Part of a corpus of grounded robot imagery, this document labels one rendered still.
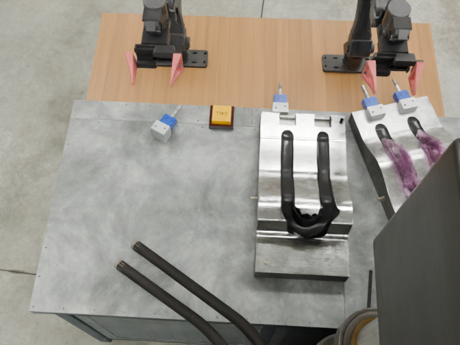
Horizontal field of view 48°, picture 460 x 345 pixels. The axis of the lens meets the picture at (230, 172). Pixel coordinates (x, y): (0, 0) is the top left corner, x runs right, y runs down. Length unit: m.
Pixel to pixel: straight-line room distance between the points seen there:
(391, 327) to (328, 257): 1.06
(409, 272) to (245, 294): 1.13
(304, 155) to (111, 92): 0.69
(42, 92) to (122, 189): 1.37
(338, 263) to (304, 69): 0.71
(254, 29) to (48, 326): 1.49
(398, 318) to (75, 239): 1.29
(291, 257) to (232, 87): 0.64
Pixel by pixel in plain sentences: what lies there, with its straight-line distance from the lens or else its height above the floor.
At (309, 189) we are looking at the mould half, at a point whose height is 0.91.
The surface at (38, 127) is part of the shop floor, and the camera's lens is 2.80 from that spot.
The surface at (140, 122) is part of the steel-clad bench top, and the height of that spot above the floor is 0.80.
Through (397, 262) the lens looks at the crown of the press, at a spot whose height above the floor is 1.88.
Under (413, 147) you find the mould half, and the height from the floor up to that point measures 0.89.
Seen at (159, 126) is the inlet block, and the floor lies 0.85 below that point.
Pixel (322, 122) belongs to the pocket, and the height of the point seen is 0.86.
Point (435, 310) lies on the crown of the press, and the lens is 0.36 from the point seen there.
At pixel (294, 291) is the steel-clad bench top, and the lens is 1.52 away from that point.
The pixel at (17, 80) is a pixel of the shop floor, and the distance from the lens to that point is 3.01.
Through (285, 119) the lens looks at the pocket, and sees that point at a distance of 1.66.
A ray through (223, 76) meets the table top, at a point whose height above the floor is 0.80.
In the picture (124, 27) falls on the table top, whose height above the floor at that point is 0.80.
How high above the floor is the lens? 2.27
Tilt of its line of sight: 65 degrees down
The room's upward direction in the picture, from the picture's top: straight up
